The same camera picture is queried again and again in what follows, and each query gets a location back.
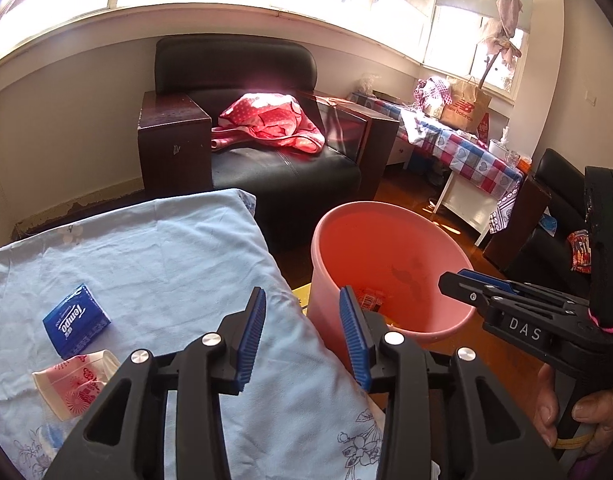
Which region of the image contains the red white checked cloth bundle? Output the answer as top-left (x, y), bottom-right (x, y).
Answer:
top-left (413, 76), bottom-right (454, 113)

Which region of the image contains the brown paper bag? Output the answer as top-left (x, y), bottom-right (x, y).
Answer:
top-left (440, 76), bottom-right (492, 128)

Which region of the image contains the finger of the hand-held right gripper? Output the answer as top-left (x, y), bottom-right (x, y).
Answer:
top-left (437, 271), bottom-right (588, 322)
top-left (459, 268), bottom-right (585, 306)

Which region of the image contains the red snack packet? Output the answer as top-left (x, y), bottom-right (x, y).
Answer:
top-left (566, 230), bottom-right (592, 273)

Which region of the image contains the white side table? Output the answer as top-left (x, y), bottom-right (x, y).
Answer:
top-left (386, 135), bottom-right (502, 247)

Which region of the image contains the blue red checked tablecloth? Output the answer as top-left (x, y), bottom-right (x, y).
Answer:
top-left (349, 91), bottom-right (526, 233)

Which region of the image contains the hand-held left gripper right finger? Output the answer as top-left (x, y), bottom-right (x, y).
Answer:
top-left (339, 286), bottom-right (569, 480)

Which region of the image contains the pink plastic bin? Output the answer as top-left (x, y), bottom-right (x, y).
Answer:
top-left (306, 201), bottom-right (478, 361)

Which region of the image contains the cloth wrapped dry plant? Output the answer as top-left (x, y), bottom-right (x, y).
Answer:
top-left (479, 0), bottom-right (524, 86)

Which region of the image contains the dark leather chair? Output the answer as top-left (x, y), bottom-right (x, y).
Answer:
top-left (483, 148), bottom-right (592, 286)

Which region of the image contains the orange snack wrapper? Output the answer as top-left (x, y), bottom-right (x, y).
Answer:
top-left (357, 287), bottom-right (387, 311)

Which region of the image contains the light blue floral cloth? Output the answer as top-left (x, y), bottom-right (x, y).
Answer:
top-left (0, 188), bottom-right (387, 480)

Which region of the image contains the person's right forearm purple sleeve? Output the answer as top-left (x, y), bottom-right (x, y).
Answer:
top-left (569, 452), bottom-right (607, 480)

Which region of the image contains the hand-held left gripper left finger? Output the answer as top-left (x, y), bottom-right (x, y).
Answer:
top-left (44, 287), bottom-right (267, 480)

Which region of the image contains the black leather armchair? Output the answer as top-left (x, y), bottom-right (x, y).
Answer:
top-left (138, 35), bottom-right (401, 253)

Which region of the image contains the red dotted cloth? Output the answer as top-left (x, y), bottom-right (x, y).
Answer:
top-left (211, 92), bottom-right (326, 155)

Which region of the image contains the blue tissue pack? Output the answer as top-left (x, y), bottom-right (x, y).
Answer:
top-left (42, 283), bottom-right (112, 360)

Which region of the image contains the crushed pink paper cup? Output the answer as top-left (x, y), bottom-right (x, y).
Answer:
top-left (32, 349), bottom-right (120, 422)

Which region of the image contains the person's right hand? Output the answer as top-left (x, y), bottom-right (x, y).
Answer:
top-left (533, 360), bottom-right (613, 456)

